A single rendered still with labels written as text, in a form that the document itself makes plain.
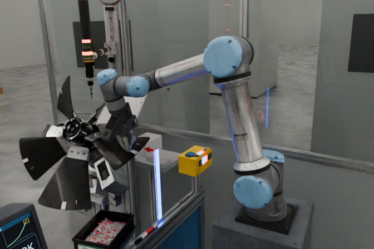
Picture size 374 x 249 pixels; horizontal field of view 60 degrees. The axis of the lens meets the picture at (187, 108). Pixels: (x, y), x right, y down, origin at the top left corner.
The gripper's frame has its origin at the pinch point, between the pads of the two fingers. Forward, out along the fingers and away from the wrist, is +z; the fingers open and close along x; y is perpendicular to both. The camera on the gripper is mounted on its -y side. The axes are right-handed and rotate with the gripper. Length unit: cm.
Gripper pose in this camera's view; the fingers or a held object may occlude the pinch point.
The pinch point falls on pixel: (127, 150)
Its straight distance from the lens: 140.6
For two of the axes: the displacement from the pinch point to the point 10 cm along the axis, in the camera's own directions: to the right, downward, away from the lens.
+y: 4.9, -5.1, 7.1
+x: -8.5, -1.2, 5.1
